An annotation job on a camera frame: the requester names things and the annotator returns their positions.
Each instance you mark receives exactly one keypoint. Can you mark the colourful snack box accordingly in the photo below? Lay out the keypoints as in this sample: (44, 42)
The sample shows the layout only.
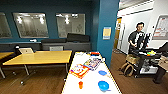
(95, 53)

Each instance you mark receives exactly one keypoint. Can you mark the small orange cup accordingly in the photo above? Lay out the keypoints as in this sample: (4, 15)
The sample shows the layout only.
(80, 84)

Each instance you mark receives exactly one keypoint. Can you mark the purple colourful game box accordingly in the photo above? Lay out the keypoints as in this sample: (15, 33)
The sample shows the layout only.
(92, 63)

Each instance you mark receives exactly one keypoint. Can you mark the interior glass window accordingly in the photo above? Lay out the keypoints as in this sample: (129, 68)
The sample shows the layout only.
(2, 25)
(30, 25)
(70, 25)

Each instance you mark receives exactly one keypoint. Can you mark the dark grey sofa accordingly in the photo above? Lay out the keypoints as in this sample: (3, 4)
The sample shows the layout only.
(66, 45)

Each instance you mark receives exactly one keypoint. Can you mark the yellow green ball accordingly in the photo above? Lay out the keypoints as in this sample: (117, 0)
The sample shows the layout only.
(151, 52)

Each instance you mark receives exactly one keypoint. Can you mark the person in dark shirt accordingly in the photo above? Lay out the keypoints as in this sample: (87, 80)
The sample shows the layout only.
(135, 38)

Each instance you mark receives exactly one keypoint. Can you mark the yellow framed pillar notice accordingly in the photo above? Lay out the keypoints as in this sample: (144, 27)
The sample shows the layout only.
(106, 32)

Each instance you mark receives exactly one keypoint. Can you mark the shallow blue plastic bowl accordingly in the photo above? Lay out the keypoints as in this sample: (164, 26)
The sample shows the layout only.
(102, 72)

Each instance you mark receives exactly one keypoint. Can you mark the white open laptop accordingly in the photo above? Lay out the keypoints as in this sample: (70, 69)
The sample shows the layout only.
(26, 50)

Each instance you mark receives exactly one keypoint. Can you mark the orange wooden door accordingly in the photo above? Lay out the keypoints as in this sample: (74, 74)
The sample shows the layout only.
(118, 33)

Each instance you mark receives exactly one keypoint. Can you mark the black office chair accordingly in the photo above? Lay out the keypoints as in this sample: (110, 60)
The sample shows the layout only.
(16, 50)

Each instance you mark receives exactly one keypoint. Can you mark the orange board game box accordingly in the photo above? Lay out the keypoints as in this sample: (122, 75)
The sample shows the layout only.
(79, 71)

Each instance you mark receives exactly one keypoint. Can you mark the black wheeled cart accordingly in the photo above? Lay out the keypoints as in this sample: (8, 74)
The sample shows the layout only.
(150, 63)

